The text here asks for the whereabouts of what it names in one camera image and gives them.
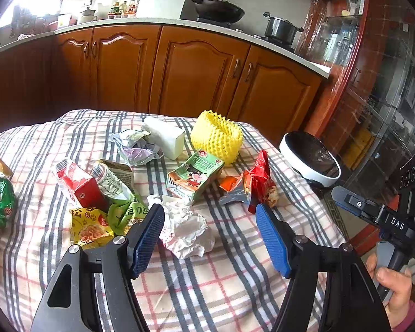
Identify red white milk carton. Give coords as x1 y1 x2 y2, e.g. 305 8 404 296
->
53 158 108 211

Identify green wrapper with bottle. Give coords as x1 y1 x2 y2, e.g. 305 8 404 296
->
90 160 148 235

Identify white paper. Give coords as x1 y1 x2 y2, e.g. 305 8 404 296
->
147 194 215 260

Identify red snack wrapper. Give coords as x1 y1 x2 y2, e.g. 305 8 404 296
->
219 150 279 214

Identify green drink carton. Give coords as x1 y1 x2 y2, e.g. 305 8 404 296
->
166 149 225 204

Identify yellow foam fruit net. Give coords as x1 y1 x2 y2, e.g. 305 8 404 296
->
190 110 243 165

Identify white trash bin black liner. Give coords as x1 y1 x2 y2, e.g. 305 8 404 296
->
279 131 341 187

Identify person's right hand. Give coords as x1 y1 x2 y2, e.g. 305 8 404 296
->
366 253 412 329

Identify crumpled grey purple wrapper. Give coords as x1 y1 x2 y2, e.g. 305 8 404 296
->
110 130 164 167

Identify plaid tablecloth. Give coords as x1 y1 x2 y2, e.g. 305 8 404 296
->
0 110 344 331

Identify glass sliding door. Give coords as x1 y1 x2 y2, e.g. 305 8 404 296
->
296 0 415 208

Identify steel cooking pot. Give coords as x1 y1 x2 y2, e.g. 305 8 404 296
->
263 11 304 46

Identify lower wooden cabinets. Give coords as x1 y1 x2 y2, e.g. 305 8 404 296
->
0 23 325 145

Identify black wok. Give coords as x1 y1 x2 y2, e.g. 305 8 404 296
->
190 0 245 24

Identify condiment bottles group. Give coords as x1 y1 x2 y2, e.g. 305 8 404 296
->
108 0 137 20

